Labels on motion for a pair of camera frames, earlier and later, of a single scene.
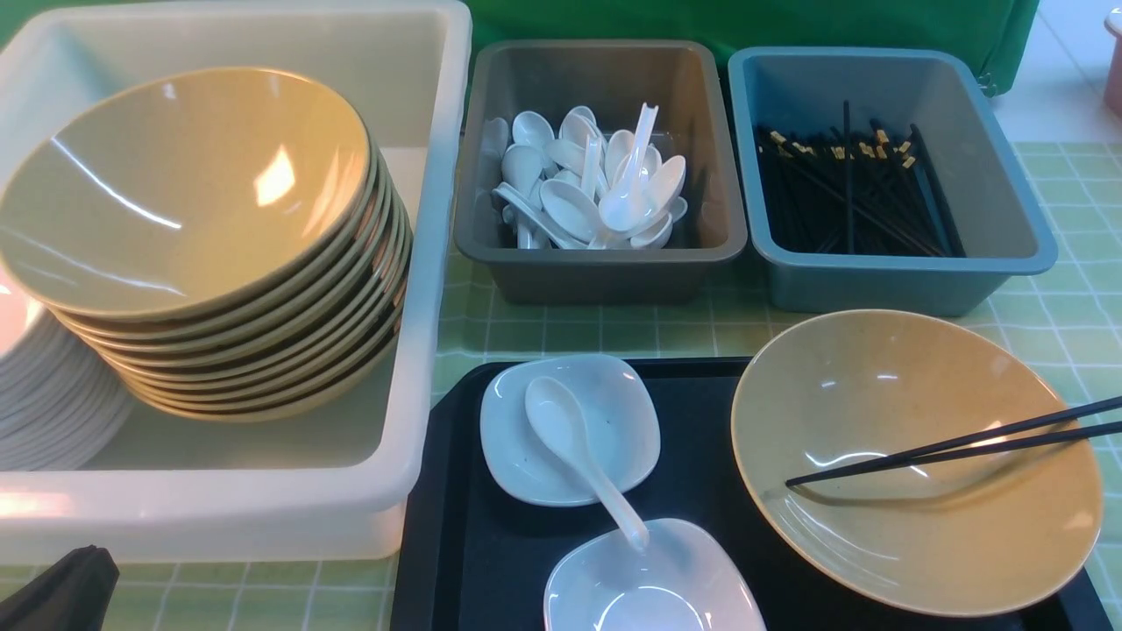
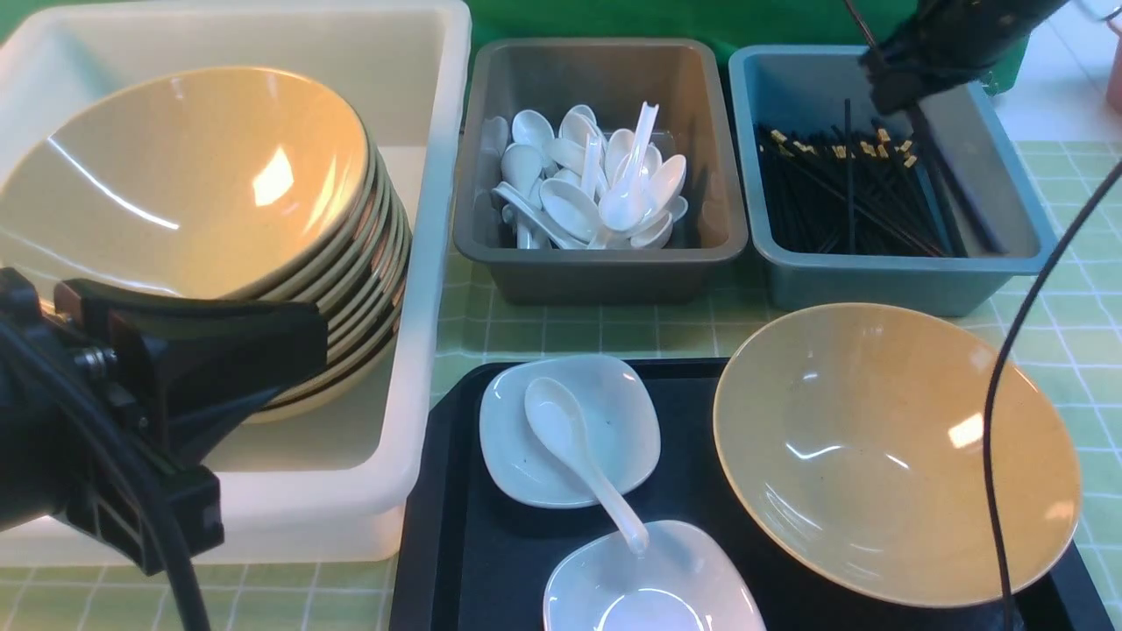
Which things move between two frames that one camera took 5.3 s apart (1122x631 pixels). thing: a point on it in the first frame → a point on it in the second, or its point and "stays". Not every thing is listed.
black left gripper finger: x=74 y=594 → x=78 y=439
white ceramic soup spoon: x=555 y=414 stays
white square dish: x=686 y=577 stays
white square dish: x=621 y=417 stays
